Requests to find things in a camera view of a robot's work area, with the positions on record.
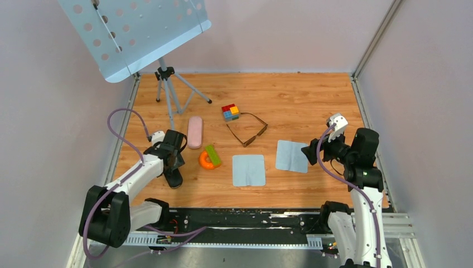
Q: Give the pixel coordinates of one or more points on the brown frame sunglasses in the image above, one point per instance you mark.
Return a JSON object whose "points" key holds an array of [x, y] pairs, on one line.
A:
{"points": [[248, 130]]}

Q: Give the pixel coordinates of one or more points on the perforated music stand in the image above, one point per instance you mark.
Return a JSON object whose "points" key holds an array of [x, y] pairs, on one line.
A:
{"points": [[124, 37]]}

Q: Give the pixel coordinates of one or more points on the blue cleaning cloth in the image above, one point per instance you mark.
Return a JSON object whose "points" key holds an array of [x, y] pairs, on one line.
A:
{"points": [[248, 170], [289, 156]]}

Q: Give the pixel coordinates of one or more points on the colourful toy brick cube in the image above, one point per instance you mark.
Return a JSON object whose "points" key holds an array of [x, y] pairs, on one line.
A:
{"points": [[230, 112]]}

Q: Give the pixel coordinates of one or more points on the right blue cleaning cloth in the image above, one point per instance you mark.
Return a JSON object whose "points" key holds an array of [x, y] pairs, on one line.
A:
{"points": [[289, 156]]}

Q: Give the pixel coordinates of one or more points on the pink glasses case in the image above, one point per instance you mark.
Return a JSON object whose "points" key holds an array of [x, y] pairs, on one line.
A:
{"points": [[195, 132]]}

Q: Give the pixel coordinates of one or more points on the green toy brick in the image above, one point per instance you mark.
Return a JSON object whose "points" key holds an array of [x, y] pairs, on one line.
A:
{"points": [[213, 156]]}

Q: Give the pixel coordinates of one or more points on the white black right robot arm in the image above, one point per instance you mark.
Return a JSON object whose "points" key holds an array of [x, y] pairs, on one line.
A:
{"points": [[358, 231]]}

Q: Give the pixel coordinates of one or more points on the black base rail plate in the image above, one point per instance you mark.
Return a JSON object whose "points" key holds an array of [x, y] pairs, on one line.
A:
{"points": [[287, 228]]}

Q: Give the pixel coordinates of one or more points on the left blue cleaning cloth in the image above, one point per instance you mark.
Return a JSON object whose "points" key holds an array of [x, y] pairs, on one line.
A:
{"points": [[248, 170]]}

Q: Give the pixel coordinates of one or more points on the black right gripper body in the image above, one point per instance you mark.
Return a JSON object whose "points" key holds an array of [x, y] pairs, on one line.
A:
{"points": [[337, 149]]}

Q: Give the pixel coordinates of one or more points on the orange ring toy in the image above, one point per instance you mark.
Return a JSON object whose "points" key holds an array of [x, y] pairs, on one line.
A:
{"points": [[206, 163]]}

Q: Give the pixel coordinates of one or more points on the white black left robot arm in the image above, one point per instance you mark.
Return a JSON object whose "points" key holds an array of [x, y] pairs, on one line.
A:
{"points": [[108, 216]]}

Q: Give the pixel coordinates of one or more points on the black glasses case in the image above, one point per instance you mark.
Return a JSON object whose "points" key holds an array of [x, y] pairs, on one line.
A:
{"points": [[173, 177]]}

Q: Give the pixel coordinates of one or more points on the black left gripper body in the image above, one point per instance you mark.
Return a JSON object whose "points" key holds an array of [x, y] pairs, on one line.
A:
{"points": [[178, 161]]}

